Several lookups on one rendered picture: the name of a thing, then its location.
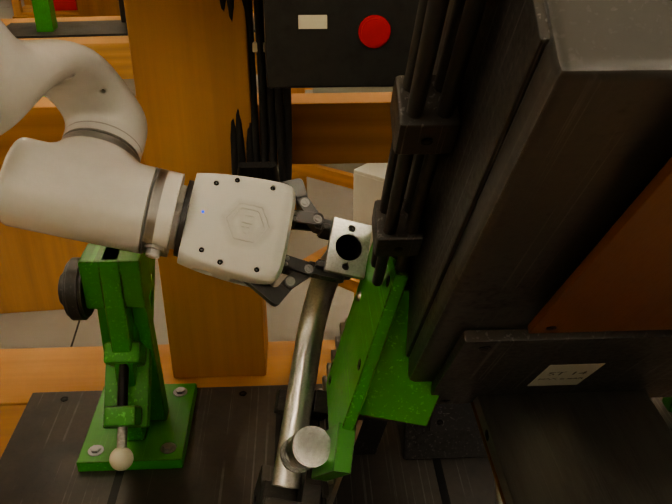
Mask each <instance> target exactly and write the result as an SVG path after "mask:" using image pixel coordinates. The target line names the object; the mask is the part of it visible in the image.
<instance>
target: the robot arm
mask: <svg viewBox="0 0 672 504"><path fill-rule="evenodd" d="M43 96H45V97H46V98H48V99H49V100H50V101H51V102H52V103H53V104H54V105H55V106H56V107H57V109H58V110H59V111H60V113H61V114H62V116H63V118H64V122H65V130H64V133H63V136H62V139H61V140H60V141H58V142H45V141H40V140H36V139H32V138H27V137H21V138H19V139H17V140H16V141H15V142H14V143H13V145H12V146H11V147H10V149H9V151H8V152H7V155H6V157H5V159H4V162H3V164H2V167H1V171H0V221H1V223H2V224H4V225H6V226H10V227H15V228H20V229H25V230H29V231H34V232H39V233H44V234H48V235H53V236H58V237H63V238H67V239H72V240H77V241H82V242H87V243H91V244H96V245H101V246H106V247H110V248H115V249H120V250H125V251H129V252H134V253H139V254H143V253H145V256H146V257H148V258H151V259H159V257H160V256H163V257H167V256H168V253H169V250H170V249H173V250H174V252H173V256H176V257H178V258H177V263H178V264H180V265H182V266H184V267H187V268H189V269H192V270H194V271H197V272H200V273H202V274H205V275H209V276H212V277H215V278H218V279H221V280H224V281H228V282H231V283H235V284H238V285H242V286H246V287H250V288H251V289H252V290H254V291H255V292H256V293H257V294H258V295H260V296H261V297H262V298H263V299H264V300H266V301H267V302H268V303H269V304H270V305H272V306H274V307H276V306H278V305H279V304H280V303H281V302H282V300H283V299H284V298H285V297H286V296H287V295H288V293H289V292H290V291H291V290H292V289H293V288H294V287H296V286H297V285H299V284H301V283H302V282H304V281H305V280H307V279H308V278H310V277H311V278H316V279H321V280H325V281H330V282H335V283H343V282H344V280H350V279H351V277H346V276H342V275H337V274H332V273H328V272H324V271H323V270H324V264H325V260H322V259H318V260H317V261H316V262H313V261H309V262H308V261H305V260H302V259H298V258H295V257H292V256H289V255H286V253H287V248H288V242H289V237H290V232H291V229H295V230H303V231H312V232H313V233H316V234H317V236H318V238H320V239H325V240H329V235H330V229H331V223H332V220H328V219H324V216H323V215H322V214H321V213H319V212H318V211H317V209H316V208H315V206H314V205H313V203H312V202H311V201H310V199H309V198H308V194H307V191H306V188H305V185H304V182H303V180H302V179H300V178H296V179H292V180H288V181H284V182H276V181H271V180H265V179H259V178H253V177H246V176H238V175H228V174H217V173H197V175H196V178H195V181H192V180H190V181H189V184H188V186H186V185H184V181H185V174H183V173H179V172H175V171H170V170H166V169H162V168H157V167H153V166H148V165H144V164H141V163H140V162H141V158H142V155H143V151H144V148H145V144H146V139H147V120H146V116H145V114H144V111H143V109H142V107H141V106H140V104H139V102H138V101H137V99H136V98H135V96H134V95H133V93H132V92H131V90H130V89H129V88H128V86H127V85H126V84H125V82H124V81H123V80H122V78H121V77H120V76H119V74H118V73H117V72H116V71H115V70H114V68H113V67H112V66H111V65H110V64H109V63H108V62H107V61H106V60H105V59H104V58H103V57H102V56H101V55H99V54H98V53H96V52H95V51H94V50H92V49H90V48H88V47H86V46H84V45H81V44H78V43H75V42H71V41H66V40H58V39H40V40H20V39H18V38H16V37H15V36H14V35H13V34H12V33H11V32H10V30H9V29H8V28H7V27H6V25H5V24H4V23H3V22H2V21H1V19H0V135H2V134H4V133H5V132H7V131H8V130H10V129H11V128H13V127H14V126H15V125H16V124H17V123H18V122H19V121H20V120H21V119H22V118H23V117H24V116H25V115H26V114H27V113H28V112H29V111H30V110H31V109H32V108H33V106H34V105H35V104H36V103H37V102H38V101H39V100H40V99H41V98H42V97H43ZM295 203H296V209H297V210H295ZM281 273H283V274H286V275H288V276H287V277H285V279H284V280H283V281H282V282H281V283H280V285H279V286H277V287H273V285H274V283H275V281H276V280H277V279H278V278H279V276H280V274H281Z"/></svg>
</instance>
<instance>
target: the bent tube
mask: <svg viewBox="0 0 672 504"><path fill-rule="evenodd" d="M348 227H352V228H353V229H354V232H350V231H349V229H348ZM371 233H372V225H368V224H364V223H359V222H355V221H351V220H346V219H342V218H338V217H334V218H333V219H332V223H331V229H330V235H329V241H328V246H327V251H326V252H325V253H324V254H323V256H322V257H321V258H320V259H322V260H325V264H324V270H323V271H324V272H328V273H332V274H337V275H342V276H346V277H351V278H356V279H360V280H363V279H364V278H365V272H366V265H367V259H368V252H369V246H370V240H371ZM342 266H346V267H348V270H344V269H343V268H342ZM338 284H339V283H335V282H330V281H325V280H321V279H316V278H311V281H310V284H309V287H308V290H307V294H306V297H305V301H304V305H303V308H302V313H301V317H300V321H299V326H298V331H297V336H296V341H295V347H294V353H293V359H292V365H291V371H290V377H289V383H288V389H287V395H286V401H285V407H284V413H283V419H282V425H281V431H280V437H279V443H278V449H277V455H276V461H275V467H274V473H273V479H272V485H273V486H277V487H283V488H290V489H300V484H301V478H302V473H293V472H290V471H289V470H287V469H286V468H285V467H284V466H283V464H282V462H281V459H280V449H281V446H282V444H283V443H284V441H285V440H286V439H288V438H289V437H291V436H293V435H295V434H296V433H297V432H298V431H299V430H300V429H302V428H304V427H306V426H309V425H310V419H311V412H312V406H313V399H314V393H315V386H316V380H317V373H318V367H319V360H320V354H321V347H322V341H323V336H324V331H325V327H326V322H327V318H328V314H329V310H330V307H331V303H332V300H333V297H334V294H335V291H336V288H337V286H338Z"/></svg>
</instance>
